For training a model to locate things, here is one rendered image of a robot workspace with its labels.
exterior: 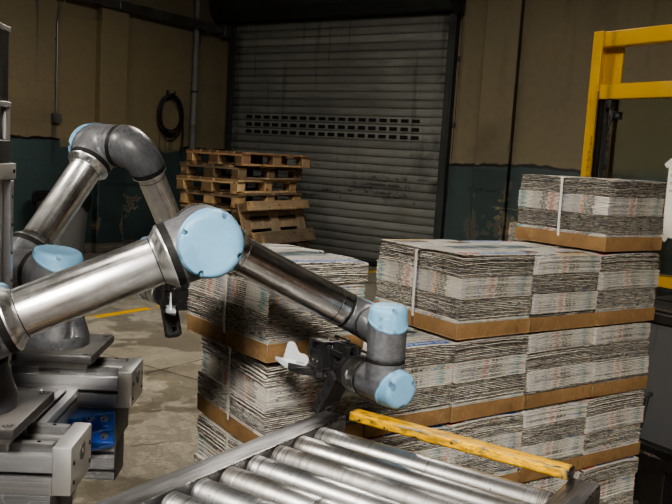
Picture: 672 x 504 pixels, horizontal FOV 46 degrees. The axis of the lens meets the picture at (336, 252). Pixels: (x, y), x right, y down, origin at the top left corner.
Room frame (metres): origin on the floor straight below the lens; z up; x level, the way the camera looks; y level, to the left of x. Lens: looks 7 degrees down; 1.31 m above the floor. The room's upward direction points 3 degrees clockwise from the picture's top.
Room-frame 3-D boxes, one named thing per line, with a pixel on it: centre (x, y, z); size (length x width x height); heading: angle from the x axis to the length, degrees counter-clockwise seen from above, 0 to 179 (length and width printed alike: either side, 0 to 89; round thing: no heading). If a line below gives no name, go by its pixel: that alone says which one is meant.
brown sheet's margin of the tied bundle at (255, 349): (1.90, 0.08, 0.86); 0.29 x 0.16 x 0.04; 129
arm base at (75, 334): (1.90, 0.66, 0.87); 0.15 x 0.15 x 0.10
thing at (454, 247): (2.35, -0.35, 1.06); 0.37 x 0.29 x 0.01; 34
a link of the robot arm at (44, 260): (1.90, 0.67, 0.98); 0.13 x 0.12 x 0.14; 63
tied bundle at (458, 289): (2.35, -0.35, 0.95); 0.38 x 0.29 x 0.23; 34
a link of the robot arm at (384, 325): (1.52, -0.10, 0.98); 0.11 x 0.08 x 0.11; 18
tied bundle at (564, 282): (2.51, -0.59, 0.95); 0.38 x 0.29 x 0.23; 34
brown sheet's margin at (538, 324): (2.51, -0.59, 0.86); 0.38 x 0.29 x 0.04; 34
